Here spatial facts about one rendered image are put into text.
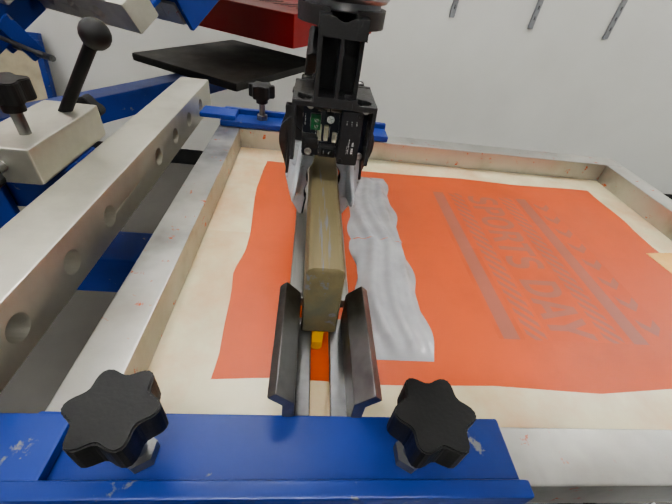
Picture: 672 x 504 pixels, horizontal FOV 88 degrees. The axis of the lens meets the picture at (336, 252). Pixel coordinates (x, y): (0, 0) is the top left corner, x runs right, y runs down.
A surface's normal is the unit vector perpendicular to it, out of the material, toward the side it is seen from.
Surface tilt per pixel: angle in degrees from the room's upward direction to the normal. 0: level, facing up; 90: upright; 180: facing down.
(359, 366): 45
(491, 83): 90
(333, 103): 91
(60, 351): 0
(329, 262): 0
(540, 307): 0
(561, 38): 90
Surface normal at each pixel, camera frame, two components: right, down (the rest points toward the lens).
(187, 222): 0.11, -0.76
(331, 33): 0.04, 0.65
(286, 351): 0.78, -0.49
